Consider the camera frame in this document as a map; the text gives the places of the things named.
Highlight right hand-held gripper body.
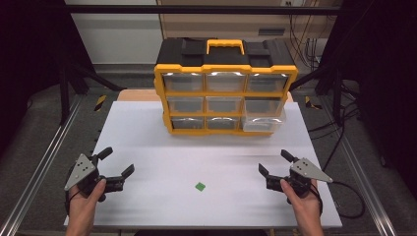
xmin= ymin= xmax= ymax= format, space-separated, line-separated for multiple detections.
xmin=266 ymin=157 xmax=333 ymax=200

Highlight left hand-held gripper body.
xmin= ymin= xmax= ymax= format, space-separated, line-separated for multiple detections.
xmin=64 ymin=152 xmax=125 ymax=203

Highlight clear plastic drawer bin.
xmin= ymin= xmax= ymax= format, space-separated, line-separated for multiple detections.
xmin=240 ymin=108 xmax=287 ymax=134

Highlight yellow black organizer cabinet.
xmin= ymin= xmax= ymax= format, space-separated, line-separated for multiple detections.
xmin=153 ymin=37 xmax=300 ymax=138

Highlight person's right hand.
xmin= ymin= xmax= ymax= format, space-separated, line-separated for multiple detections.
xmin=279 ymin=178 xmax=325 ymax=221

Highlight person's left hand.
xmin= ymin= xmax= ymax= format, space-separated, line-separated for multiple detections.
xmin=67 ymin=178 xmax=108 ymax=221

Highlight right yellow clamp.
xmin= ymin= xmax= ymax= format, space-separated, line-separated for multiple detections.
xmin=304 ymin=95 xmax=323 ymax=111

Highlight black metal stand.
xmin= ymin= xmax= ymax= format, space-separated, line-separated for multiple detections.
xmin=289 ymin=63 xmax=346 ymax=126
xmin=58 ymin=61 xmax=128 ymax=126

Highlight black curtain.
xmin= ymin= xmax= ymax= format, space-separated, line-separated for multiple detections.
xmin=323 ymin=0 xmax=417 ymax=190
xmin=0 ymin=0 xmax=96 ymax=160

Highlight black horizontal bar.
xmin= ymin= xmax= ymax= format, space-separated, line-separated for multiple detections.
xmin=64 ymin=4 xmax=342 ymax=16

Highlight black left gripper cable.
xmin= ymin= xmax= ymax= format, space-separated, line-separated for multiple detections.
xmin=64 ymin=191 xmax=82 ymax=216

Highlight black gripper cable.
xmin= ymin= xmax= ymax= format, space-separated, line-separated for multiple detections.
xmin=317 ymin=180 xmax=366 ymax=220
xmin=64 ymin=191 xmax=82 ymax=216

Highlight aluminium frame rail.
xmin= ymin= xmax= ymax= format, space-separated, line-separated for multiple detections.
xmin=319 ymin=97 xmax=398 ymax=236
xmin=0 ymin=94 xmax=84 ymax=236

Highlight black floor cables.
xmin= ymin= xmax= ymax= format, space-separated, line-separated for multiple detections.
xmin=307 ymin=80 xmax=362 ymax=173

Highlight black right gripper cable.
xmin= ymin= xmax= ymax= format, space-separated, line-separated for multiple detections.
xmin=317 ymin=180 xmax=366 ymax=220

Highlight bundle of hanging cables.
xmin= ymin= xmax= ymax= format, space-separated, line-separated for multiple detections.
xmin=287 ymin=13 xmax=325 ymax=71

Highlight grey wall label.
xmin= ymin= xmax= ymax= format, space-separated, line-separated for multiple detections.
xmin=258 ymin=28 xmax=286 ymax=36

